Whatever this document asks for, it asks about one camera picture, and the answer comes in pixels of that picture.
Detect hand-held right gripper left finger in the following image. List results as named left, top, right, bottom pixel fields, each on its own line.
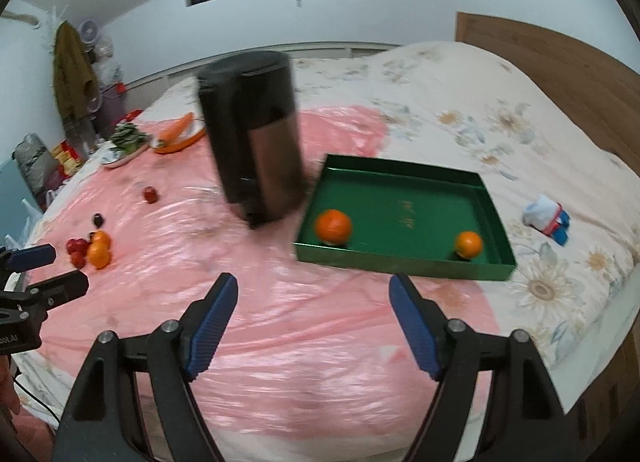
left=52, top=273, right=238, bottom=462

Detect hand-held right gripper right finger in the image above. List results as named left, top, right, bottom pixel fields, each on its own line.
left=389, top=272, right=581, bottom=462

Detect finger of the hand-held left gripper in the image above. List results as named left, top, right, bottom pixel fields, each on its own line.
left=0, top=243, right=57, bottom=273
left=0, top=269, right=90, bottom=315

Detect green tray box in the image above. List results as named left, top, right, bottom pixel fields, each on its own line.
left=291, top=153, right=517, bottom=283

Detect light blue storage box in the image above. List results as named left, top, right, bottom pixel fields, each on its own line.
left=0, top=157, right=43, bottom=243

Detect pink plastic sheet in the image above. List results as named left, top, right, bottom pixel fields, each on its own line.
left=17, top=106, right=501, bottom=462

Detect grey bag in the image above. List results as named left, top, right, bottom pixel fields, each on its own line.
left=12, top=133, right=56, bottom=193

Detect red yellow box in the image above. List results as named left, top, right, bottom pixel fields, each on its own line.
left=50, top=139, right=83, bottom=175

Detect green leafy vegetable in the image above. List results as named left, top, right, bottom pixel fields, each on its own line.
left=109, top=122, right=151, bottom=155

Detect purple bin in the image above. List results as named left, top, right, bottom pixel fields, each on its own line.
left=95, top=84, right=126, bottom=140

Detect white blue sock bundle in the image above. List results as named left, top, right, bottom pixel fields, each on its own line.
left=522, top=194, right=572, bottom=247

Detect brown coat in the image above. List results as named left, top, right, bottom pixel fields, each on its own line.
left=52, top=22, right=98, bottom=133

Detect orange-rimmed white plate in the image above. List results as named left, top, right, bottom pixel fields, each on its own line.
left=152, top=124, right=208, bottom=155

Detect carrot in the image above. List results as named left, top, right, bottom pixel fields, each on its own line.
left=157, top=112, right=195, bottom=147

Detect black brown cylindrical canister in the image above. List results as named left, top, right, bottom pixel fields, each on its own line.
left=196, top=50, right=307, bottom=230

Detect white plastic bags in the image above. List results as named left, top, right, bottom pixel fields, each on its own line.
left=99, top=39, right=126, bottom=87

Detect white coat rack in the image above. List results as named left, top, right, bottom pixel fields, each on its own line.
left=37, top=4, right=71, bottom=50

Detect floral blanket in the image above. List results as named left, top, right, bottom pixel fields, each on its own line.
left=15, top=40, right=640, bottom=415

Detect wooden headboard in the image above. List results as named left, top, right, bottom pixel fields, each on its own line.
left=455, top=12, right=640, bottom=183

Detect black cable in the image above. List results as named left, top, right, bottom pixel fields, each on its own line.
left=14, top=376, right=62, bottom=419

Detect white bed frame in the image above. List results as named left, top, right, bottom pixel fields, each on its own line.
left=122, top=42, right=401, bottom=107

